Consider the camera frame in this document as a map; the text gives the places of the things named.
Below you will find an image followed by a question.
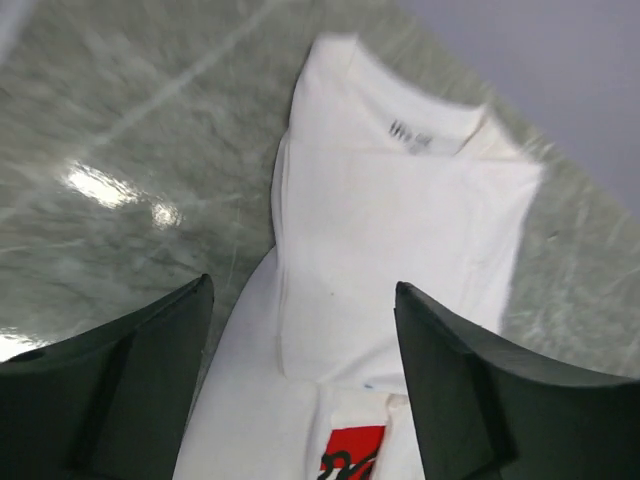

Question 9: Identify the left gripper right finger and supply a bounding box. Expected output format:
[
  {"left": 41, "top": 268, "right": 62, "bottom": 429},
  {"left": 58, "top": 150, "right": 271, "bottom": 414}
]
[{"left": 394, "top": 282, "right": 639, "bottom": 480}]

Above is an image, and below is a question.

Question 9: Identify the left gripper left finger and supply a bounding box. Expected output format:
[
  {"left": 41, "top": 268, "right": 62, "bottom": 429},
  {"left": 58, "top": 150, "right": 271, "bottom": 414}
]
[{"left": 1, "top": 275, "right": 214, "bottom": 479}]

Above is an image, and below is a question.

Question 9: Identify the white t-shirt red print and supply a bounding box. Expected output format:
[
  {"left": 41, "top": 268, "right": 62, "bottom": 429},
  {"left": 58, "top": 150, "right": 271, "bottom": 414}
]
[{"left": 175, "top": 33, "right": 543, "bottom": 479}]

